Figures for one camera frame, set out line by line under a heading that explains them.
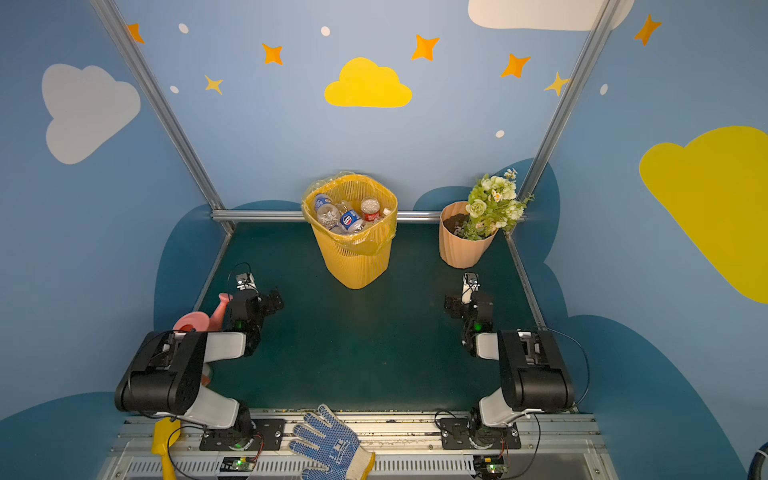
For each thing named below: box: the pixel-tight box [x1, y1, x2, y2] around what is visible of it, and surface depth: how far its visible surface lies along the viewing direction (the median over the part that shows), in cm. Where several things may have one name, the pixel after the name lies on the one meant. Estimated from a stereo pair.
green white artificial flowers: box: [453, 168, 535, 241], surface depth 93 cm
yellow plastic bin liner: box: [302, 171, 399, 256], surface depth 92 cm
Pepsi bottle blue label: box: [340, 210, 365, 234], surface depth 88 cm
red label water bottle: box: [360, 197, 380, 224], surface depth 95 cm
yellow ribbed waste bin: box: [302, 174, 399, 289], surface depth 92 cm
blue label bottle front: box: [314, 193, 341, 229], surface depth 85 cm
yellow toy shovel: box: [152, 417, 181, 480], surface depth 73 cm
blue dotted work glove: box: [288, 404, 376, 480], surface depth 73 cm
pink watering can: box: [173, 293, 234, 333], surface depth 85 cm
